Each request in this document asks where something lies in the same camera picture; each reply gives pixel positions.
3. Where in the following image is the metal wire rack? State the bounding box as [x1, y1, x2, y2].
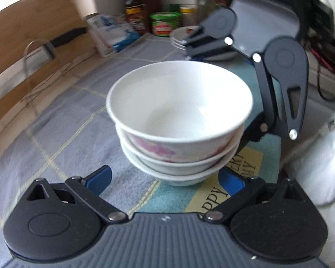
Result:
[22, 39, 81, 112]

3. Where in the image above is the white bowl purple flower print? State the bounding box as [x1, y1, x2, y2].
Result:
[120, 140, 239, 187]

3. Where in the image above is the grey and teal checked cloth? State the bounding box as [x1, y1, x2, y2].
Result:
[0, 32, 319, 268]

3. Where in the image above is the black cable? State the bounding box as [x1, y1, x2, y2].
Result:
[315, 61, 335, 101]

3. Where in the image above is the blue and white salt bag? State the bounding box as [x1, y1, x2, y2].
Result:
[86, 13, 141, 58]

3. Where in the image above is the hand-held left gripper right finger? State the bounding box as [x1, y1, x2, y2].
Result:
[202, 169, 306, 225]

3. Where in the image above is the yellow lid spice jar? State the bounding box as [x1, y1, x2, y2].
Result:
[179, 4, 199, 27]

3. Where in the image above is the black handled kitchen knife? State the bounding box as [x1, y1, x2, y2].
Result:
[0, 27, 88, 105]

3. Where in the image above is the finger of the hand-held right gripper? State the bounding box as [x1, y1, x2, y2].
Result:
[184, 31, 234, 61]
[239, 52, 309, 149]

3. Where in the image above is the wooden cutting board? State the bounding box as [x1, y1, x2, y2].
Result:
[0, 0, 98, 127]

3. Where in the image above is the person's white garment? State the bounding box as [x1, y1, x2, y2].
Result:
[279, 95, 335, 210]

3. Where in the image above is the dark sauce bottle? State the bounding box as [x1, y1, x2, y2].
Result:
[124, 0, 146, 35]

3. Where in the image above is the white bowl pink flower print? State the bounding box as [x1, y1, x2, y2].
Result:
[106, 61, 254, 163]
[116, 126, 242, 171]

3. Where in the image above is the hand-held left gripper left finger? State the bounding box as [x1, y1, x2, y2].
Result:
[25, 165, 129, 225]

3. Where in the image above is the green lid sauce jar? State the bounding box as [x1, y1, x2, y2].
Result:
[150, 12, 182, 38]

